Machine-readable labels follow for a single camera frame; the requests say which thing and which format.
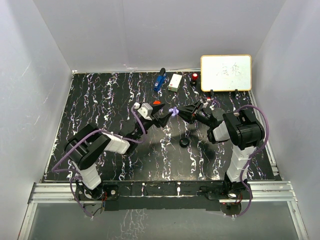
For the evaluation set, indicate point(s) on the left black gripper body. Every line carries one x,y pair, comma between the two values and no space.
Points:
147,124

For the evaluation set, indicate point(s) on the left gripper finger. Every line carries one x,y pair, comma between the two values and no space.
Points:
155,109
163,120

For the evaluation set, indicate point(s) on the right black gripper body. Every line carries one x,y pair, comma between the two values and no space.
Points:
202,116

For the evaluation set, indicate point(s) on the orange earbud charging case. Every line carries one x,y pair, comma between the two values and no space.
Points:
157,102

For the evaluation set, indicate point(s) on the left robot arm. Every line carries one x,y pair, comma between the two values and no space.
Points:
85,147

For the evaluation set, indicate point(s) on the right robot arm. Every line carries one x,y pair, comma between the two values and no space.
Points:
244,131

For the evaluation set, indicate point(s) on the blue black stapler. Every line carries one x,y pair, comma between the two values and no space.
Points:
160,79

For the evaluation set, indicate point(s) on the white rectangular box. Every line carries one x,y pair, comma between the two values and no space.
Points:
174,83

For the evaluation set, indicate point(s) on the red emergency stop button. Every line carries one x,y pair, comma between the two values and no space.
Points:
194,79

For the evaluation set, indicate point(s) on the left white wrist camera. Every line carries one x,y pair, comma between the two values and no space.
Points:
144,109

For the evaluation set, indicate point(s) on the white whiteboard wooden frame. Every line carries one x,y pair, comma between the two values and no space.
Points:
226,73

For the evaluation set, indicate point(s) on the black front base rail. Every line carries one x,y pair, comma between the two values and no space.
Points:
163,195

